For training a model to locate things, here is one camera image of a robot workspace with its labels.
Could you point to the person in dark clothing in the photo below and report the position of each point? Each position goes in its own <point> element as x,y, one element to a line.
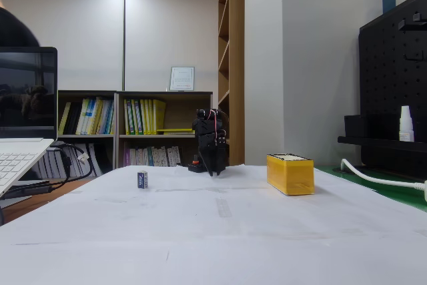
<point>13,28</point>

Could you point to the yellow rectangular box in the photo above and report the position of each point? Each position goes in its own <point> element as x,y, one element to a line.
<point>293,176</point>

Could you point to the white power strip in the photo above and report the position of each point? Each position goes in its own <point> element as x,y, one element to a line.
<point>425,191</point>

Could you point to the black clamp with orange knob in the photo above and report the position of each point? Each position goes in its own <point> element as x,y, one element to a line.
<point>195,166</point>

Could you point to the wide yellow upright binder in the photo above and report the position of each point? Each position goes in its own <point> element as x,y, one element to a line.
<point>159,115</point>

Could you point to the white dropper bottle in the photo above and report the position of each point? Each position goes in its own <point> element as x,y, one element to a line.
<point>406,128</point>

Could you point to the black pegboard organizer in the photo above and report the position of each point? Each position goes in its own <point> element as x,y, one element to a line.
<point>387,81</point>

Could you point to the tall wooden bookshelf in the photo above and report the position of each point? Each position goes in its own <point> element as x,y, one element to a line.
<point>235,64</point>

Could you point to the thin yellow leaning book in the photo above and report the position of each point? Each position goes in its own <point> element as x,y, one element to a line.
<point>64,119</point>

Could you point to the framed white certificate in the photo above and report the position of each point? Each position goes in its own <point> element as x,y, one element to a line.
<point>182,78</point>

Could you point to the white paper sheet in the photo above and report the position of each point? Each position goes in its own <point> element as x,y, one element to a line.
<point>110,211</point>
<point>213,261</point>
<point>317,211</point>

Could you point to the flat lying yellow binder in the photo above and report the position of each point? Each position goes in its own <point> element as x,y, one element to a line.
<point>175,130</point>

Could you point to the white laptop with dark screen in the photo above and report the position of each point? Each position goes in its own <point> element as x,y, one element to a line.
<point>23,98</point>

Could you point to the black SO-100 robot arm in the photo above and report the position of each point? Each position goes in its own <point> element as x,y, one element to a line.
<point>203,123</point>

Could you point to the green desk mat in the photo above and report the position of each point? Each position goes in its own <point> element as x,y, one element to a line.
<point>393,193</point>

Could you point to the low wooden bookshelf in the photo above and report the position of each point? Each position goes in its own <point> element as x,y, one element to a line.
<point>86,138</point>
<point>180,115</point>

